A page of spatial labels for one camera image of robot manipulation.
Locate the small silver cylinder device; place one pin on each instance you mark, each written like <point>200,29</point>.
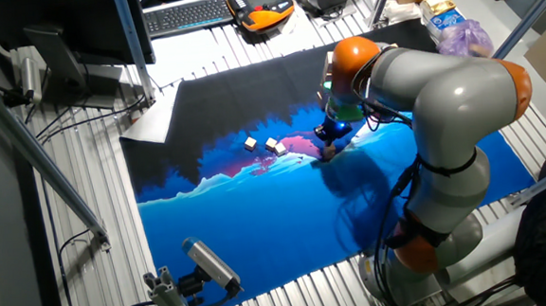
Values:
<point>31,80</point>

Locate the aluminium profile bracket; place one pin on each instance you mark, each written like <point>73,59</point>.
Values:
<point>165,297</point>

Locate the black camera ball mount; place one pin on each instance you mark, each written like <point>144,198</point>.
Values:
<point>191,285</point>

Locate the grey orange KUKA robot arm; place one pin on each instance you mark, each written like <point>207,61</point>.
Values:
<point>455,99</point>

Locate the white crumpled cloth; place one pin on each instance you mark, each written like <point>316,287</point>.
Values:
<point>399,11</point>

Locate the gold foil packet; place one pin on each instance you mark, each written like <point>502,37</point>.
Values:
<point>437,4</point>

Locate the purple plastic bag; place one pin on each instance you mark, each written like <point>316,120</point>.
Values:
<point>465,37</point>

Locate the blue landscape printed mat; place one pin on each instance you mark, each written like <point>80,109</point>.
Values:
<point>258,220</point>

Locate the black computer keyboard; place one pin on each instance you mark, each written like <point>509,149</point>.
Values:
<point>188,13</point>

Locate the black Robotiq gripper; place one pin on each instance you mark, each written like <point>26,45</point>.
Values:
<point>333,130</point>

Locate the blue white carton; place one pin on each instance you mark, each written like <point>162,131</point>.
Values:
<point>450,22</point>

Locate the black computer monitor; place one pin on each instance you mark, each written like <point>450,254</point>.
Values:
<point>94,21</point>

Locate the grey camera with blue end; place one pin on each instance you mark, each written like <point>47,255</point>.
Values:
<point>211,263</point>

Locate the orange black teach pendant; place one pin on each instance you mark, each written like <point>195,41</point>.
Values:
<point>259,6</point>

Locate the white paper sheet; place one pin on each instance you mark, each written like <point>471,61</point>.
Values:
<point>291,24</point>

